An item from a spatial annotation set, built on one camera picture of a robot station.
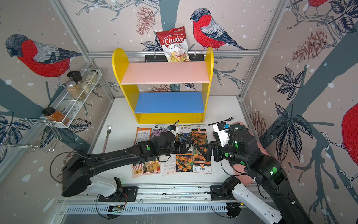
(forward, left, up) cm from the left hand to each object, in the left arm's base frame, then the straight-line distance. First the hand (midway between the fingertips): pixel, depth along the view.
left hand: (188, 144), depth 75 cm
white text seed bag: (-6, +12, -16) cm, 21 cm away
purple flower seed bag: (+19, +22, -16) cm, 34 cm away
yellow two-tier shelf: (+26, +15, +1) cm, 30 cm away
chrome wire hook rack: (+4, +73, +7) cm, 73 cm away
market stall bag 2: (-7, +21, -17) cm, 28 cm away
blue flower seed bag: (+17, +2, -16) cm, 23 cm away
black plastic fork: (+28, -31, -16) cm, 45 cm away
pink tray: (-18, -18, +17) cm, 30 cm away
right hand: (-6, -6, +14) cm, 16 cm away
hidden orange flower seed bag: (-4, +2, -17) cm, 17 cm away
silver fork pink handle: (+21, +58, -16) cm, 64 cm away
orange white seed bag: (+16, +32, -17) cm, 39 cm away
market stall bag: (-9, +31, -16) cm, 36 cm away
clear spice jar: (+37, +61, +18) cm, 73 cm away
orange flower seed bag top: (+15, -8, -17) cm, 24 cm away
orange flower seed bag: (-6, -8, -16) cm, 19 cm away
